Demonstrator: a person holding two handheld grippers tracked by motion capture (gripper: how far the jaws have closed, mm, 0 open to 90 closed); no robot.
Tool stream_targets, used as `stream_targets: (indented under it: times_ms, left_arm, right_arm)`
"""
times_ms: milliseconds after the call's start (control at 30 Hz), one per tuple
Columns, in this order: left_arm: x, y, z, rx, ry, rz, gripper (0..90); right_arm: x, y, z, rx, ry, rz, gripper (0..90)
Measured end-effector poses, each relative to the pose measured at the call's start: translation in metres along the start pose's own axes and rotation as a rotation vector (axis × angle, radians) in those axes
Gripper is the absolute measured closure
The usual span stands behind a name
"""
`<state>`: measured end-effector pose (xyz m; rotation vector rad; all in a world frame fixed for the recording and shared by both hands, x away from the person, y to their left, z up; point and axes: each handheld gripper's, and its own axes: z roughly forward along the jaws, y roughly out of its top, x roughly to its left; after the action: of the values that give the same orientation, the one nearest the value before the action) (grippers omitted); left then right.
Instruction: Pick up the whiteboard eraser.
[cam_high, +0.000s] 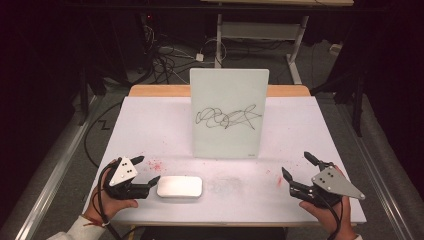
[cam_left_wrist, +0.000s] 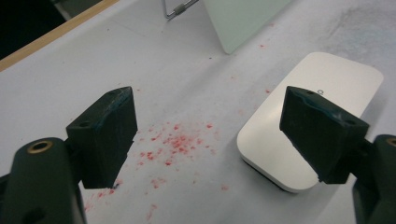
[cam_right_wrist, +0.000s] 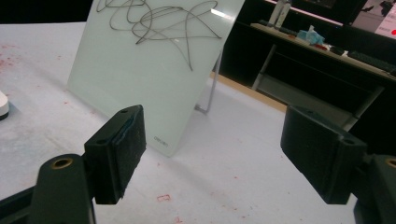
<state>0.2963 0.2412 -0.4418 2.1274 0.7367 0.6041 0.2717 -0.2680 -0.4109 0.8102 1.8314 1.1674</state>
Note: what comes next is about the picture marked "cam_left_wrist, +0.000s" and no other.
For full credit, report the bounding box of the wooden table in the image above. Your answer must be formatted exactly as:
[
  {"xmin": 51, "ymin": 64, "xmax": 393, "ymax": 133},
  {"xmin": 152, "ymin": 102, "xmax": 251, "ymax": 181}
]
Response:
[{"xmin": 0, "ymin": 0, "xmax": 120, "ymax": 73}]

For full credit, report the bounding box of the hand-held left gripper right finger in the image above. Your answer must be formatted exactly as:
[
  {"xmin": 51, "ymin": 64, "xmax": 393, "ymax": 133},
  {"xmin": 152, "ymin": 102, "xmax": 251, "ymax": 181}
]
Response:
[{"xmin": 279, "ymin": 86, "xmax": 370, "ymax": 185}]

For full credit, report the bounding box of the pale green glass board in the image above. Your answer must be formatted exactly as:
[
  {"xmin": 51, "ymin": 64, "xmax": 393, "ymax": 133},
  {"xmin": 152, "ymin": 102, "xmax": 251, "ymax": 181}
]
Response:
[{"xmin": 202, "ymin": 0, "xmax": 292, "ymax": 55}]

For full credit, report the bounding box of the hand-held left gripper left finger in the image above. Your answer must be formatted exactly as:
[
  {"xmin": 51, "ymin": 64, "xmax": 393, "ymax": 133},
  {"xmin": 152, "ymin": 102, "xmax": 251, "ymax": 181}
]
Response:
[{"xmin": 65, "ymin": 86, "xmax": 138, "ymax": 189}]

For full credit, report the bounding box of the white board eraser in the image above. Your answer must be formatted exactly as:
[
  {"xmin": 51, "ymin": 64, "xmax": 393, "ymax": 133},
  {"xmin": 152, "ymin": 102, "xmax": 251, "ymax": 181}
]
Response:
[{"xmin": 236, "ymin": 51, "xmax": 385, "ymax": 194}]

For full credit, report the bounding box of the metal board stand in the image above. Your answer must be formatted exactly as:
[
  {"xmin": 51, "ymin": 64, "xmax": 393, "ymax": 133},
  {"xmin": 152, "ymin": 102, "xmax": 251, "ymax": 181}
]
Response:
[{"xmin": 162, "ymin": 0, "xmax": 200, "ymax": 21}]

